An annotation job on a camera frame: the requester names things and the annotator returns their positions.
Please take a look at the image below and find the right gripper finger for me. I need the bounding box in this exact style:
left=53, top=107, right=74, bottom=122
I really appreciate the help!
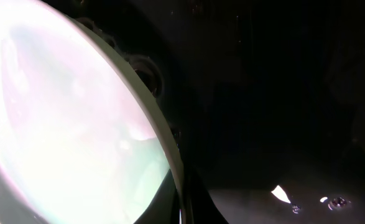
left=134, top=170, right=180, bottom=224

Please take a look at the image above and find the mint green plate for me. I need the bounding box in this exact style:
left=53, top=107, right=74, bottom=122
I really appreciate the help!
left=0, top=1, right=183, bottom=224

